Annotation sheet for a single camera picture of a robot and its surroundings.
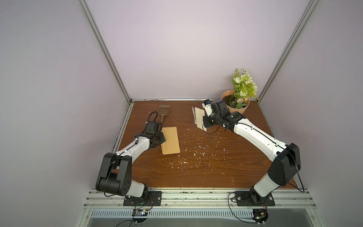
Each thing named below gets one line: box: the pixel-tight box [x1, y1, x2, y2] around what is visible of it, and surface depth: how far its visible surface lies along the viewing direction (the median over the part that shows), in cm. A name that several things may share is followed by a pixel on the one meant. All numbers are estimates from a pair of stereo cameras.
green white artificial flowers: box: [228, 68, 259, 109], surface depth 92 cm
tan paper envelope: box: [160, 126, 181, 156], surface depth 93 cm
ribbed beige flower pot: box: [221, 89, 251, 114], surface depth 97 cm
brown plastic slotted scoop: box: [158, 104, 171, 123], surface depth 116 cm
